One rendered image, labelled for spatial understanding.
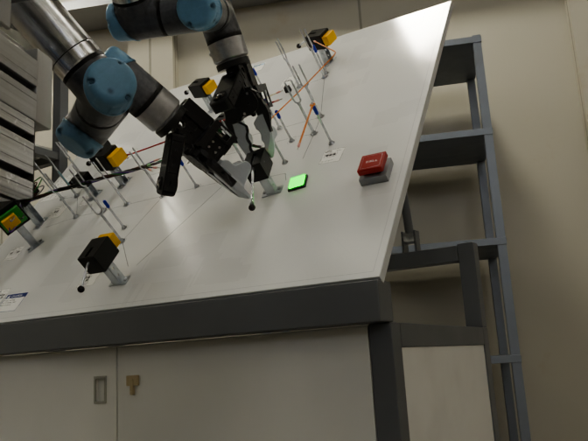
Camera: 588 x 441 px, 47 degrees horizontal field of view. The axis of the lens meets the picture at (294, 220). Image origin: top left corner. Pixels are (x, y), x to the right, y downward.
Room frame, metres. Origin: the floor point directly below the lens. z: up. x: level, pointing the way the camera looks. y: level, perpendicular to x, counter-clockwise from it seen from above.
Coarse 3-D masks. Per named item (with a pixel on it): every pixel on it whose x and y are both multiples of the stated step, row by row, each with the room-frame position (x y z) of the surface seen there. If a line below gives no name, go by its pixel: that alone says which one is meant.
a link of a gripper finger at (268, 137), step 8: (256, 120) 1.31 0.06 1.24; (264, 120) 1.30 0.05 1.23; (256, 128) 1.31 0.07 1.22; (264, 128) 1.31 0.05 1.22; (272, 128) 1.35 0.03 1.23; (264, 136) 1.32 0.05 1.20; (272, 136) 1.32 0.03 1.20; (264, 144) 1.32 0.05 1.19; (272, 144) 1.33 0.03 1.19; (272, 152) 1.34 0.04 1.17
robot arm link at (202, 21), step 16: (160, 0) 1.14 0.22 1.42; (176, 0) 1.14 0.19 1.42; (192, 0) 1.11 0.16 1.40; (208, 0) 1.11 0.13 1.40; (160, 16) 1.14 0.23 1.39; (176, 16) 1.14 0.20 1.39; (192, 16) 1.12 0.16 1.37; (208, 16) 1.12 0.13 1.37; (224, 16) 1.18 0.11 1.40; (176, 32) 1.18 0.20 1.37; (192, 32) 1.18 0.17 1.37
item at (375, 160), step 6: (366, 156) 1.23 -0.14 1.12; (372, 156) 1.22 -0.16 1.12; (378, 156) 1.21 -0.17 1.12; (384, 156) 1.21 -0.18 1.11; (360, 162) 1.23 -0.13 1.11; (366, 162) 1.22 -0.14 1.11; (372, 162) 1.21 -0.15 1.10; (378, 162) 1.20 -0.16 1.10; (384, 162) 1.20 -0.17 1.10; (360, 168) 1.21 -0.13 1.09; (366, 168) 1.21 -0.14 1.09; (372, 168) 1.20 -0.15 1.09; (378, 168) 1.19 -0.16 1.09; (360, 174) 1.22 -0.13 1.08; (366, 174) 1.21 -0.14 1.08
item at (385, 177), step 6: (390, 162) 1.22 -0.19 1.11; (384, 168) 1.21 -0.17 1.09; (390, 168) 1.22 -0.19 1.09; (372, 174) 1.22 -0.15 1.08; (378, 174) 1.21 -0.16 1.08; (384, 174) 1.20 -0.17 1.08; (360, 180) 1.22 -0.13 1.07; (366, 180) 1.22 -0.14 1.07; (372, 180) 1.22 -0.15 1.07; (378, 180) 1.21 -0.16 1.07; (384, 180) 1.21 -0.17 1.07
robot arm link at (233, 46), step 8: (224, 40) 1.24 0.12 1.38; (232, 40) 1.24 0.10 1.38; (240, 40) 1.25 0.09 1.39; (216, 48) 1.25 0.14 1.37; (224, 48) 1.25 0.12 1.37; (232, 48) 1.25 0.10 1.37; (240, 48) 1.26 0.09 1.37; (216, 56) 1.26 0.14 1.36; (224, 56) 1.25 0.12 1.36; (232, 56) 1.25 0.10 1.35; (240, 56) 1.26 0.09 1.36; (216, 64) 1.28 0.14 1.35
